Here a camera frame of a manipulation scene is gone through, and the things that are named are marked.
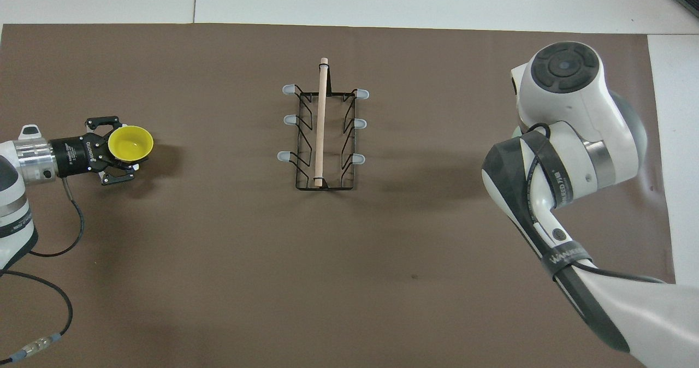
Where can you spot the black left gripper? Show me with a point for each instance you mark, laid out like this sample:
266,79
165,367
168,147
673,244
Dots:
76,155

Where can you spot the yellow plastic cup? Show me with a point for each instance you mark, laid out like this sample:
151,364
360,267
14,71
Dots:
130,144

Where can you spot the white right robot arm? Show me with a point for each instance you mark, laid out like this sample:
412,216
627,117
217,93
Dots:
579,111

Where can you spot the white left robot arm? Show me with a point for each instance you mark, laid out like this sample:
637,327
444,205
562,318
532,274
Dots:
11,204

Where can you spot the brown table mat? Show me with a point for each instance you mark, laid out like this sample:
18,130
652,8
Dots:
273,259

